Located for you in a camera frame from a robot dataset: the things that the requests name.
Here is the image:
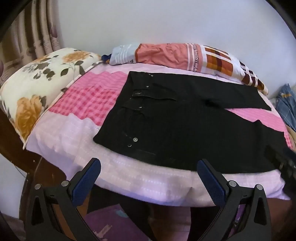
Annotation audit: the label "pink checked bedsheet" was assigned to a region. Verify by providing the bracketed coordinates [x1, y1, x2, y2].
[25, 62, 294, 207]

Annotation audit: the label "orange checked patchwork pillow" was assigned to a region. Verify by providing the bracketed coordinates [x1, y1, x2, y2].
[109, 42, 269, 96]

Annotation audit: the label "purple floor mat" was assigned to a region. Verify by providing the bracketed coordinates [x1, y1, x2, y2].
[85, 203, 149, 241]

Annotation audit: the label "beige cloth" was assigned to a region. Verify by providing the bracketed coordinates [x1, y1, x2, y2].
[286, 126, 296, 150]

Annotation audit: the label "white floral pillow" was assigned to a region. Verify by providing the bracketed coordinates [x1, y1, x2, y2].
[0, 47, 102, 149]

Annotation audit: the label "black pants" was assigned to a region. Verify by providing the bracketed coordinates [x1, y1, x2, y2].
[93, 71, 287, 175]

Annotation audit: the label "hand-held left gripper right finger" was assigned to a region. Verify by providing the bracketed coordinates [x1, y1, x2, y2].
[196, 159, 272, 241]

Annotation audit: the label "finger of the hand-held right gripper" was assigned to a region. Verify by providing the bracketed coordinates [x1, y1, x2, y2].
[264, 145, 296, 168]

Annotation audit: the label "brown wooden bed frame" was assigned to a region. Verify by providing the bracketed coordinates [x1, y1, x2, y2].
[0, 111, 93, 210]

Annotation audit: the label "blue jeans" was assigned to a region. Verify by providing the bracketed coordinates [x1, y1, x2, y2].
[276, 83, 296, 131]

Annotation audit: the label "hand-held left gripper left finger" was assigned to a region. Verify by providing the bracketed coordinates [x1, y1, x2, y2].
[25, 158, 102, 241]

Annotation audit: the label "brown striped curtain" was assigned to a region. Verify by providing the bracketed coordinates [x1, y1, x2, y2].
[0, 0, 65, 80]

